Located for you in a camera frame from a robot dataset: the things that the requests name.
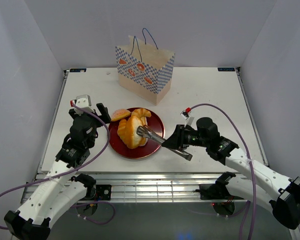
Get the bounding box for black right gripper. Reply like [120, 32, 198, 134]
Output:
[161, 125, 209, 151]

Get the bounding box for pink sugared bread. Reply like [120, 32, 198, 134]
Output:
[111, 108, 131, 122]

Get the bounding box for metal serving tongs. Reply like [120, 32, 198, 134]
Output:
[136, 125, 193, 161]

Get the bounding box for curved croissant bread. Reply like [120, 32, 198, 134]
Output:
[131, 108, 152, 125]

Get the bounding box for white topped oval bread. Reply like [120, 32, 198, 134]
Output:
[124, 116, 148, 149]

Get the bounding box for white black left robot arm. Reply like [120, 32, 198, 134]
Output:
[4, 98, 111, 240]

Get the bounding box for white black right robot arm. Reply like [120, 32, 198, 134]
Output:
[162, 117, 300, 230]

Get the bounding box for striped croissant bread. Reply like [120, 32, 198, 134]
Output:
[117, 118, 127, 142]

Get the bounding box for checkered paper bag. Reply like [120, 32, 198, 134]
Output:
[115, 27, 175, 105]

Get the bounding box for red round plate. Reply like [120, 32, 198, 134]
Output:
[108, 110, 165, 160]

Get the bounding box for left blue table label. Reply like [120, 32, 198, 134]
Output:
[69, 68, 87, 73]

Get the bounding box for blue table label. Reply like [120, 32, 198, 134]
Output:
[69, 68, 87, 73]
[217, 67, 236, 72]

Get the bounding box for right blue table label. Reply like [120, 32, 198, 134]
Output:
[217, 67, 236, 72]

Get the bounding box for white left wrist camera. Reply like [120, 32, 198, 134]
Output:
[70, 94, 93, 112]

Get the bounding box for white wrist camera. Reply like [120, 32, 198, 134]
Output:
[180, 107, 194, 127]
[70, 94, 93, 112]

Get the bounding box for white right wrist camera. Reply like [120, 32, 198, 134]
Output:
[180, 107, 194, 127]

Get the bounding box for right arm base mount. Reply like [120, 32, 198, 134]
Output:
[195, 183, 234, 200]

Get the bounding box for aluminium frame rail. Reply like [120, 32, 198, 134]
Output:
[19, 172, 291, 203]

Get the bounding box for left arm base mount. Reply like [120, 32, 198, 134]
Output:
[83, 184, 112, 201]

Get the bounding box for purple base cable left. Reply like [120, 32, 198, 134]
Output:
[73, 201, 117, 225]

